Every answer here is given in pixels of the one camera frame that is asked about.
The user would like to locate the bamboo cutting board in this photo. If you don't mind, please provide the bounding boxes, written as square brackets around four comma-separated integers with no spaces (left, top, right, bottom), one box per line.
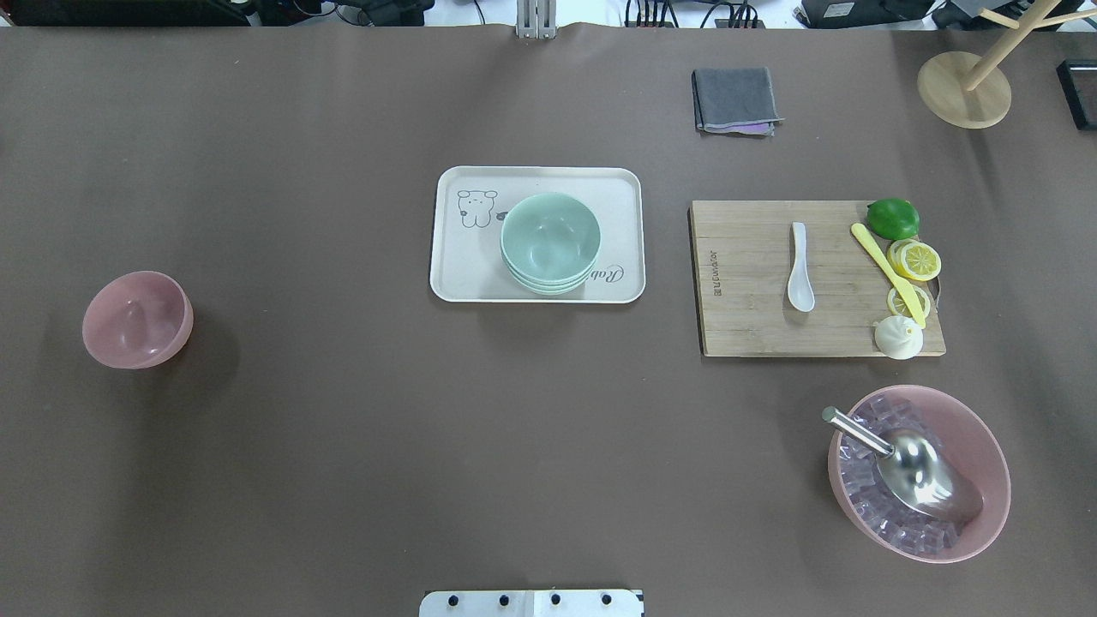
[688,200,947,358]

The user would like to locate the white ceramic spoon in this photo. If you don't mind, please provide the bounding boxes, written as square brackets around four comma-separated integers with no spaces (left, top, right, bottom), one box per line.
[785,221,816,313]

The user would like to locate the yellow lemon slice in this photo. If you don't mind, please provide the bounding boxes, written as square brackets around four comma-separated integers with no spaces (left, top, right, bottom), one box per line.
[886,238,943,282]
[886,287,934,319]

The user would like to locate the large pink ice bowl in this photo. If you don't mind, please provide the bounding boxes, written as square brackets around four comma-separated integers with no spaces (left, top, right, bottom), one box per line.
[827,384,1011,565]

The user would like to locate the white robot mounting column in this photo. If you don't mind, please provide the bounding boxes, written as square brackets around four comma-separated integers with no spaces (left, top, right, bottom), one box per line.
[418,588,645,616]

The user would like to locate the folded grey cloth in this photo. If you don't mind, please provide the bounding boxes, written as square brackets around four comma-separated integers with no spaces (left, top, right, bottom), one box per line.
[691,67,782,136]

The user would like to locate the white rectangular tray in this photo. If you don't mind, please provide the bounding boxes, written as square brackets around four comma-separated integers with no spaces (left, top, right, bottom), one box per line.
[429,165,646,304]

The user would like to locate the stacked mint green bowls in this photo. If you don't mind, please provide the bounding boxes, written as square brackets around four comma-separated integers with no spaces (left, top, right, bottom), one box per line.
[501,193,601,296]

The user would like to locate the yellow plastic knife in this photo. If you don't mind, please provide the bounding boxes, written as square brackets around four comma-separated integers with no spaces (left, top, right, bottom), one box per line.
[850,222,927,329]

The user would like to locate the green toy lime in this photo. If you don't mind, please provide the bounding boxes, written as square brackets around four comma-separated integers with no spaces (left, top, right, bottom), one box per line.
[866,198,920,242]

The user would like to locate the dark wooden tray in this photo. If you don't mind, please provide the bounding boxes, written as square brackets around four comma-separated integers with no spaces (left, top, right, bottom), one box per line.
[1058,59,1096,130]

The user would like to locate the aluminium frame post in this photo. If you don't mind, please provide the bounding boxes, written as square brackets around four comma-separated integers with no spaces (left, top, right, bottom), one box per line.
[516,0,557,40]

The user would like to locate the wooden cup stand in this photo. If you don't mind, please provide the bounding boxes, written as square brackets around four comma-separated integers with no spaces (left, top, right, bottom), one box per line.
[917,1,1096,130]

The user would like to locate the metal ice scoop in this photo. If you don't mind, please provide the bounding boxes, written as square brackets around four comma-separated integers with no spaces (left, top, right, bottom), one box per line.
[819,406,984,524]

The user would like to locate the small pink bowl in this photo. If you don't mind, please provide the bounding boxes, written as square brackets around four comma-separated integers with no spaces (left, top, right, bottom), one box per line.
[81,271,195,368]

